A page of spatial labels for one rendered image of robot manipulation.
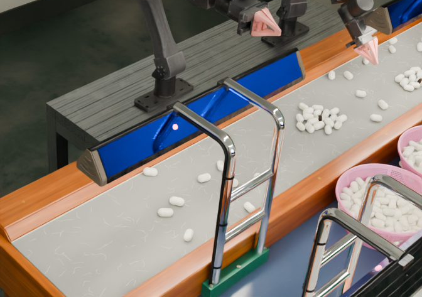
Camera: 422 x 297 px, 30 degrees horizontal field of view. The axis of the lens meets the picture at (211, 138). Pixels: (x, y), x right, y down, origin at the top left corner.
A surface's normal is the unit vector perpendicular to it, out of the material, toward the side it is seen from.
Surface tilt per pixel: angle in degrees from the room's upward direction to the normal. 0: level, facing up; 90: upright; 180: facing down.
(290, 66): 58
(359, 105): 0
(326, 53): 0
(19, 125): 0
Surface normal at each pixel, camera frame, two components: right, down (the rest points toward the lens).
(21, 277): -0.70, 0.38
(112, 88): 0.09, -0.79
